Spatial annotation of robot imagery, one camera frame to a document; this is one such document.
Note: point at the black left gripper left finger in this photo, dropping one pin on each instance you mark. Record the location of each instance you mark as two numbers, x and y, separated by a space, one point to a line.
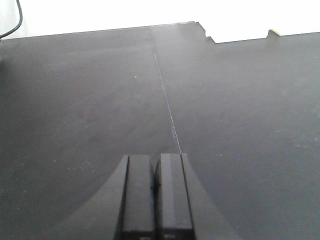
137 218

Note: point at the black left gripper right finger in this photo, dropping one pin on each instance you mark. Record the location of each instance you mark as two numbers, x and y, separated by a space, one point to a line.
172 208

